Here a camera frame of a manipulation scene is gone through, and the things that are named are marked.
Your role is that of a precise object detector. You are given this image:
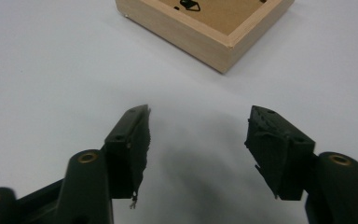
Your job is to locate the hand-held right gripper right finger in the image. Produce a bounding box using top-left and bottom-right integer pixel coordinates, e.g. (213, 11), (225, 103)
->
(244, 105), (358, 224)

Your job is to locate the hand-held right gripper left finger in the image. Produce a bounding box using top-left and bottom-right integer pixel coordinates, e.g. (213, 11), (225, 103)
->
(55, 104), (152, 224)

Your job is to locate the wooden photo frame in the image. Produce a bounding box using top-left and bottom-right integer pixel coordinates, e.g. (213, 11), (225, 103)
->
(115, 0), (296, 75)

